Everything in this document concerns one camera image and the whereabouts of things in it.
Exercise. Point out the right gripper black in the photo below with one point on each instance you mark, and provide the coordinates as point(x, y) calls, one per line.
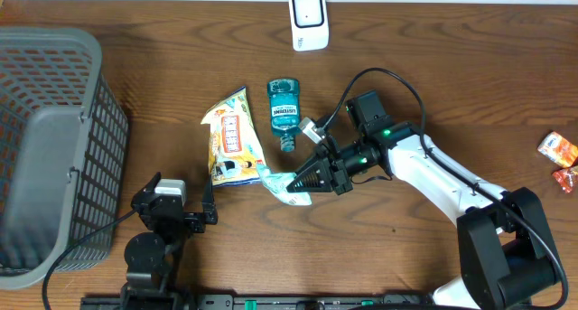
point(330, 172)

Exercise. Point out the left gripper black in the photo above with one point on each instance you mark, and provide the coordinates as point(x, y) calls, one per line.
point(196, 222)

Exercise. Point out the pale green wipes pack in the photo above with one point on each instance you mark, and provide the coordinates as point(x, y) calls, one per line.
point(276, 184)

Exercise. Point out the yellow snack bag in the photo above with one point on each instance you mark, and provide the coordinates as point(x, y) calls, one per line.
point(235, 151)

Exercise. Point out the blue mouthwash bottle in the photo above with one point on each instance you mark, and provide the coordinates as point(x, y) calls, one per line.
point(285, 115)

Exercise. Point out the orange Kleenex tissue pack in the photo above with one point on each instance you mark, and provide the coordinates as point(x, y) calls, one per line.
point(558, 149)

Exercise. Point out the red Top snack bar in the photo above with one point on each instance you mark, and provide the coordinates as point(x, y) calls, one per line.
point(567, 178)

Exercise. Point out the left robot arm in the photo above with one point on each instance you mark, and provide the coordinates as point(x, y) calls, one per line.
point(153, 257)

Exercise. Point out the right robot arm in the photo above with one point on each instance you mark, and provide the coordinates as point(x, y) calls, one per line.
point(506, 249)

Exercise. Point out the white barcode scanner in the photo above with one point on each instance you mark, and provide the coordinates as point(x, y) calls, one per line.
point(309, 24)

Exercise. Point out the grey plastic shopping basket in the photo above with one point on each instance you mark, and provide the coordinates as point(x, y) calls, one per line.
point(63, 151)

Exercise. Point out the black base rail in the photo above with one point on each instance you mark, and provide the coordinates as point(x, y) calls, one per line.
point(229, 302)

